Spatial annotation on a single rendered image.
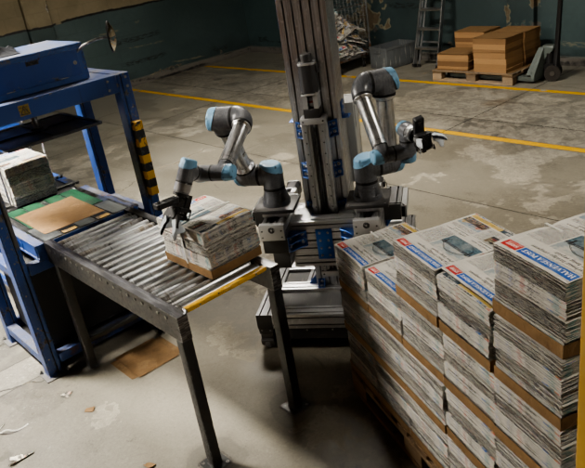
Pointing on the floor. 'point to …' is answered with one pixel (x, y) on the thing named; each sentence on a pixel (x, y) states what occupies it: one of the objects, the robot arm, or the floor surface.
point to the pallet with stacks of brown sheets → (489, 54)
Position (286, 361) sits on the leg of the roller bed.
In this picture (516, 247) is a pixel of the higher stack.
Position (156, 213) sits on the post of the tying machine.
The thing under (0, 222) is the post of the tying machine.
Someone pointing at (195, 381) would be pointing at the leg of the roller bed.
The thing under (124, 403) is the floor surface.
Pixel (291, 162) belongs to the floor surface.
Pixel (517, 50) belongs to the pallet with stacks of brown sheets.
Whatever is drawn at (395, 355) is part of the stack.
